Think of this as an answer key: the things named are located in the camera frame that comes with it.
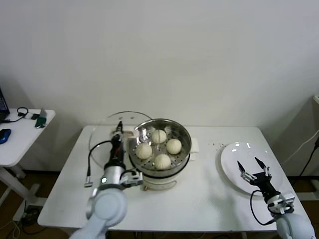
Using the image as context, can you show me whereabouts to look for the scattered brown crumbs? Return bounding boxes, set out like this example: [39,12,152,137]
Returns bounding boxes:
[208,142,226,152]

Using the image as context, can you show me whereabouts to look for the white oval plate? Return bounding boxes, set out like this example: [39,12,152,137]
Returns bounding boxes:
[220,141,284,196]

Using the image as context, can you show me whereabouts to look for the white side table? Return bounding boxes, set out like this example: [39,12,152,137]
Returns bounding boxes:
[0,109,56,207]

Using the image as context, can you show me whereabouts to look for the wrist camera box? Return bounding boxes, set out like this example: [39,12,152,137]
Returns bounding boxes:
[121,168,144,187]
[281,194,296,207]

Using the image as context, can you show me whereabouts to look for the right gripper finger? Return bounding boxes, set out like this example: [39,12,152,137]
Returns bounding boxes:
[236,160,256,184]
[254,156,272,178]

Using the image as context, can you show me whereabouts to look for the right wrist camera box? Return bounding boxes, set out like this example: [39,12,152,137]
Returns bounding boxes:
[281,194,296,207]

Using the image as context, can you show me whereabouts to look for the dark laptop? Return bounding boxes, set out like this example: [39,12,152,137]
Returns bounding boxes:
[0,88,10,122]

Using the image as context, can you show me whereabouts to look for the round glass pot lid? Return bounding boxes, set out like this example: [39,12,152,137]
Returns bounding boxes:
[88,111,153,172]

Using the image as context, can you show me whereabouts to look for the grey floor power strip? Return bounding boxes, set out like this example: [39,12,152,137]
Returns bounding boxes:
[21,206,42,221]

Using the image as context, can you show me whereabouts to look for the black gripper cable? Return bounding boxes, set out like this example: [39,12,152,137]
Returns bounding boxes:
[84,140,113,189]
[250,189,274,226]

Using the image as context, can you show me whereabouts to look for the blue computer mouse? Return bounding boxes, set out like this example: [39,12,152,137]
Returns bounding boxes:
[0,128,12,145]

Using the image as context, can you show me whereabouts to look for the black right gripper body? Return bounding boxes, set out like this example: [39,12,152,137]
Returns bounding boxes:
[249,172,280,199]

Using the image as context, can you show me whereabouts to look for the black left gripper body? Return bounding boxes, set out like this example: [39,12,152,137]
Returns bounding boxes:
[107,133,127,166]

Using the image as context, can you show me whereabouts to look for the black wall cable with plug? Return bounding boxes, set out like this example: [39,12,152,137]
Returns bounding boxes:
[298,138,319,177]

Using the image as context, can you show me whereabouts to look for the stainless steel steamer basket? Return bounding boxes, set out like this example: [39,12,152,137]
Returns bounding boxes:
[127,119,192,179]

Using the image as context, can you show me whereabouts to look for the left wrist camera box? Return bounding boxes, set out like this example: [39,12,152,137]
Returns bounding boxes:
[121,168,144,187]

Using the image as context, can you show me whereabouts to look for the black looped cable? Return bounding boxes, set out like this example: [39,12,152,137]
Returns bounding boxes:
[3,107,28,123]

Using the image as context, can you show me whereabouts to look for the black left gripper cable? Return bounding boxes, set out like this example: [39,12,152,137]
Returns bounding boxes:
[84,140,113,189]

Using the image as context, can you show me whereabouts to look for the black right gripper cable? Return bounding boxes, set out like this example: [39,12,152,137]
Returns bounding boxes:
[250,189,274,226]

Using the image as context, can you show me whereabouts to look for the white wall cable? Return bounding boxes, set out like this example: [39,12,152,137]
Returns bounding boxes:
[284,130,319,165]

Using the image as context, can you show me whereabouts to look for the white steamed baozi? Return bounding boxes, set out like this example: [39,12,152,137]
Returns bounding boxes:
[154,154,171,171]
[135,143,153,160]
[151,129,167,144]
[165,138,182,155]

